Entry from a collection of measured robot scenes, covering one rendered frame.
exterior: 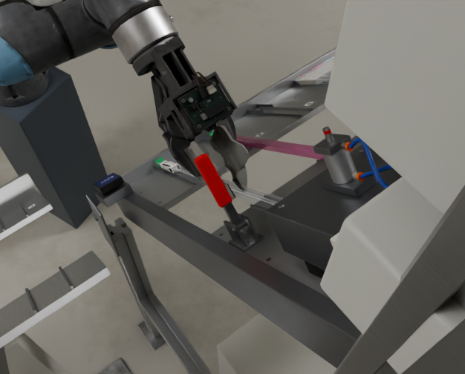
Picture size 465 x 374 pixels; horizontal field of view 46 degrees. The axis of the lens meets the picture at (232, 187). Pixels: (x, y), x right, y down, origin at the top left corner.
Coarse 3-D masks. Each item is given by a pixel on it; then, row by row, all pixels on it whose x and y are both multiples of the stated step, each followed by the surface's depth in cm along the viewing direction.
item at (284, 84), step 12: (324, 60) 114; (300, 72) 111; (276, 84) 109; (288, 84) 111; (264, 96) 109; (240, 108) 106; (252, 108) 108; (204, 132) 104; (156, 156) 100; (168, 156) 101; (132, 168) 99; (144, 168) 100; (132, 180) 99
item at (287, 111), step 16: (288, 96) 106; (304, 96) 101; (320, 96) 96; (256, 112) 104; (272, 112) 101; (288, 112) 96; (304, 112) 93; (240, 128) 101; (256, 128) 96; (272, 128) 92; (288, 128) 90; (208, 144) 100; (160, 176) 96; (176, 176) 92; (144, 192) 91; (160, 192) 88; (176, 192) 85; (192, 192) 84
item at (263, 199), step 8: (160, 160) 99; (176, 168) 91; (184, 168) 89; (184, 176) 88; (192, 176) 84; (232, 184) 74; (240, 192) 70; (248, 192) 69; (256, 192) 68; (264, 192) 67; (248, 200) 69; (256, 200) 67; (264, 200) 65; (272, 200) 64
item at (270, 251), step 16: (320, 160) 70; (304, 176) 69; (272, 192) 69; (288, 192) 67; (256, 208) 66; (224, 224) 67; (256, 224) 63; (224, 240) 63; (272, 240) 58; (256, 256) 56; (272, 256) 55; (288, 256) 54; (288, 272) 51; (304, 272) 50; (320, 288) 47
